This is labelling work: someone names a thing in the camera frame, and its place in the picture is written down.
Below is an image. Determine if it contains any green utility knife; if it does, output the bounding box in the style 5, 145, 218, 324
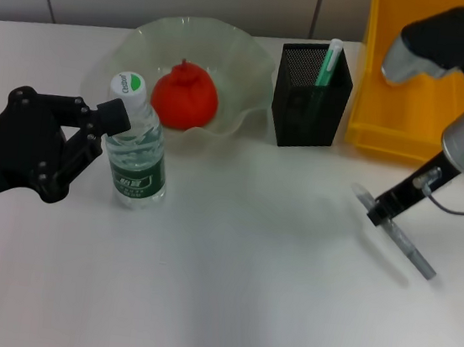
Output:
309, 36, 344, 111

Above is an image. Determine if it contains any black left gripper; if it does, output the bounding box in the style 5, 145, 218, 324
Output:
0, 82, 137, 229

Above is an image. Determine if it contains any grey marker pen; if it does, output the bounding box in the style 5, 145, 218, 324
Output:
341, 182, 448, 281

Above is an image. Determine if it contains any green wavy glass fruit bowl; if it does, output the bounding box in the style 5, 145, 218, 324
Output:
74, 3, 286, 171

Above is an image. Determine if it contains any orange fruit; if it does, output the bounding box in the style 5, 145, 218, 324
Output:
146, 55, 225, 136

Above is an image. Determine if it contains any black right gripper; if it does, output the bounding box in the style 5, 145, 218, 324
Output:
364, 141, 464, 238

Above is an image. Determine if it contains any yellow plastic bin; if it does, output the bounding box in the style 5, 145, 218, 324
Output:
341, 0, 464, 171

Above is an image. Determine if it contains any clear green-label water bottle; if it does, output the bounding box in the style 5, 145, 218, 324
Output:
93, 67, 182, 216

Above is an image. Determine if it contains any black mesh pen holder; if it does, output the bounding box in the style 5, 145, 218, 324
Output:
265, 34, 359, 156

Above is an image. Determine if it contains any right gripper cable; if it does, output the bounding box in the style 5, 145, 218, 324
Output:
410, 165, 464, 216

